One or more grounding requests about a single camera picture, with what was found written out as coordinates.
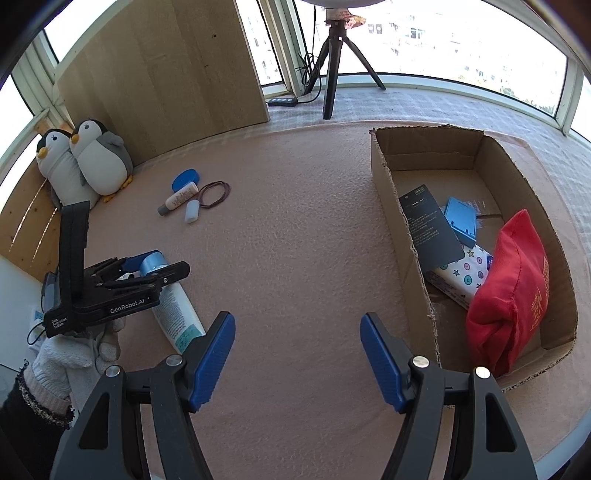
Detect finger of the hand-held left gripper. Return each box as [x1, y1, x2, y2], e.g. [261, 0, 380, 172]
[84, 250, 162, 283]
[93, 261, 191, 301]

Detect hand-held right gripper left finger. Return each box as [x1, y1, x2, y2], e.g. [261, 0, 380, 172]
[48, 311, 236, 480]

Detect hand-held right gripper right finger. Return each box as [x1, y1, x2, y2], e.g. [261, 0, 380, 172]
[360, 312, 539, 480]

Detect white lotion bottle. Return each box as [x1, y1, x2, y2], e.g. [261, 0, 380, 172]
[117, 251, 207, 356]

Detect small cream tube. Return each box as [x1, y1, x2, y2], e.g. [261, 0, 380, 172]
[157, 182, 199, 217]

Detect blue round jar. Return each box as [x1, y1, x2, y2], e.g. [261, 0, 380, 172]
[172, 169, 201, 193]

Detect dark hair ties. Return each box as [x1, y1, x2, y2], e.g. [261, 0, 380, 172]
[198, 181, 230, 208]

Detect star print tissue pack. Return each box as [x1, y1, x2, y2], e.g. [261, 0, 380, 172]
[425, 244, 495, 310]

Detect dark grey card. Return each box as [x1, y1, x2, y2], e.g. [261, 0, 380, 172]
[399, 184, 466, 271]

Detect red cloth bag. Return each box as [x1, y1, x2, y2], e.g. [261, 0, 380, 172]
[465, 209, 551, 376]

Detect blue rectangular case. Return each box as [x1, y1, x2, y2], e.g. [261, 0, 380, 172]
[443, 196, 480, 249]

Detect cardboard box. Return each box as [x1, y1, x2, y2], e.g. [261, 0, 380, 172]
[369, 124, 579, 393]

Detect person's left hand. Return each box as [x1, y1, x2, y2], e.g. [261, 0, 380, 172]
[31, 320, 123, 397]

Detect pine wood panel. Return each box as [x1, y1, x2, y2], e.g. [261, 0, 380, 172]
[0, 159, 63, 282]

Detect grey penguin plush toy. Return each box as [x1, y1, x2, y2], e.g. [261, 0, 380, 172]
[36, 128, 100, 210]
[69, 119, 134, 204]

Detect large wooden board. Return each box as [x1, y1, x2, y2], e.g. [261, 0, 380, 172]
[55, 0, 271, 169]

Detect black tripod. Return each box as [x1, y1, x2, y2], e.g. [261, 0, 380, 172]
[305, 9, 387, 121]

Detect black cable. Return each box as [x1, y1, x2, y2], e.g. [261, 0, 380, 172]
[295, 0, 324, 104]

